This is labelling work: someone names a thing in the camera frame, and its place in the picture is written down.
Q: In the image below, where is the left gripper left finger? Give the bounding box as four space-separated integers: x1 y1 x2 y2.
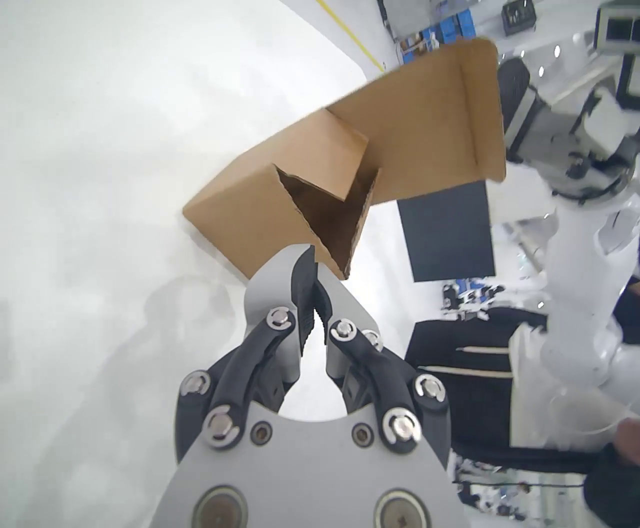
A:
174 243 317 466

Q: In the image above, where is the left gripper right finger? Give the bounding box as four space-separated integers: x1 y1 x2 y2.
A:
314 264 451 468

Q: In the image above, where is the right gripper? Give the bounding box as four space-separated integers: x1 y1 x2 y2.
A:
497 57 640 202

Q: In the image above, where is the small brown carton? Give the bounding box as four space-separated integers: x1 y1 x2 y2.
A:
182 37 507 281

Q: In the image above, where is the dark partition panel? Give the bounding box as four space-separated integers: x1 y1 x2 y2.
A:
398 180 496 283

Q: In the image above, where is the person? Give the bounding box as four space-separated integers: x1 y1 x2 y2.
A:
404 275 640 528

